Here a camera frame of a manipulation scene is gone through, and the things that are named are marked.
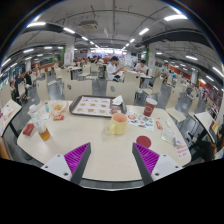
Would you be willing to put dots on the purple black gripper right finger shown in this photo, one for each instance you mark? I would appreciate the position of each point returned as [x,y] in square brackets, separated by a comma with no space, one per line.
[146,160]

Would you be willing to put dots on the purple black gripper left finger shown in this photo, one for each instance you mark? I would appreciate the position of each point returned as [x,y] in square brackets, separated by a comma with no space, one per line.
[77,160]

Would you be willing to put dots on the clear plastic tea bottle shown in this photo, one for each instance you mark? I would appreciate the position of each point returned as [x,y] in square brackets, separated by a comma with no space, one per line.
[38,122]

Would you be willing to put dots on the dark red round coaster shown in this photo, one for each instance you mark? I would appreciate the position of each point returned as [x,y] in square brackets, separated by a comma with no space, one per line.
[144,141]

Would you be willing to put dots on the clear packet with leaflet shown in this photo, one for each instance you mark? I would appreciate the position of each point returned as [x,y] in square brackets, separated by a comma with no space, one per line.
[168,136]

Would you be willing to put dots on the small red sauce packet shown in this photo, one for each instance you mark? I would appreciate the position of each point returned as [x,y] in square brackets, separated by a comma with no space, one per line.
[159,126]

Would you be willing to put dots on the white table sign sticker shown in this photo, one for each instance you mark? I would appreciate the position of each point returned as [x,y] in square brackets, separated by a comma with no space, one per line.
[182,151]

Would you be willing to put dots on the yellow mug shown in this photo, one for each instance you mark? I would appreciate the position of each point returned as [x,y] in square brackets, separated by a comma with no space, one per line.
[118,124]

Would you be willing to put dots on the brown food tray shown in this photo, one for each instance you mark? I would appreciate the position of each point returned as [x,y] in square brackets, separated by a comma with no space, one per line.
[97,106]

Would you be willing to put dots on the clear plastic food bag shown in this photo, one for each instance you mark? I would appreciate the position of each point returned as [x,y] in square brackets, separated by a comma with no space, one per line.
[58,107]

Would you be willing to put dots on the red paper cup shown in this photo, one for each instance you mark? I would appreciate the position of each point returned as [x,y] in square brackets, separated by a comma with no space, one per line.
[149,106]

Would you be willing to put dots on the red packet on table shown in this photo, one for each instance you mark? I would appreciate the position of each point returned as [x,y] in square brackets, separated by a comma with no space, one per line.
[28,129]

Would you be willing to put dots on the white crumpled napkin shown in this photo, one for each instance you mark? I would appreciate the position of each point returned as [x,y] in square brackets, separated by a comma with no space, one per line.
[118,100]

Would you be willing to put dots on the beige chair left back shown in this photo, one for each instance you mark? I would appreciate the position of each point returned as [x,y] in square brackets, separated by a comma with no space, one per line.
[75,88]

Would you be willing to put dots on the beige chair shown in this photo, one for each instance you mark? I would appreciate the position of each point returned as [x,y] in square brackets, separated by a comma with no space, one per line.
[75,88]
[126,90]

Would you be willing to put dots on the beige chair right back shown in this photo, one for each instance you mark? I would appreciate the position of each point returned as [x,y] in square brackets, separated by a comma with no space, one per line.
[126,90]

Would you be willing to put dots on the person in white shirt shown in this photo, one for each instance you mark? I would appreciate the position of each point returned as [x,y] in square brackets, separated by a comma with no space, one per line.
[113,72]

